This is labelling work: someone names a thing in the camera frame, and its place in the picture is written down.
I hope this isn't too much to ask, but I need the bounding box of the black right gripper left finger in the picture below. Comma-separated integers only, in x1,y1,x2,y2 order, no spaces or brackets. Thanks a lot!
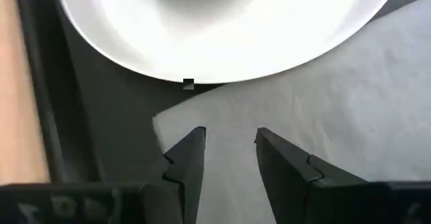
141,126,207,224

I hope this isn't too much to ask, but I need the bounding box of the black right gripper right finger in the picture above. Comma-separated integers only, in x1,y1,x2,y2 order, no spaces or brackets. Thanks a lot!
254,126,388,224

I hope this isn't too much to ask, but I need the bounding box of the white paper napkin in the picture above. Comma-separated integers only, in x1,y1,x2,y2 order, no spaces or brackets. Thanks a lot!
152,0,431,224

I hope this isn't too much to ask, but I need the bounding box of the white round plate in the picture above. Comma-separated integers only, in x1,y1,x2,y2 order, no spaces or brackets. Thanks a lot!
55,0,401,85

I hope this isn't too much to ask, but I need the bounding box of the black plastic serving tray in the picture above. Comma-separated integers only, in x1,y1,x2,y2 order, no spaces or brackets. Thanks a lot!
13,0,431,186

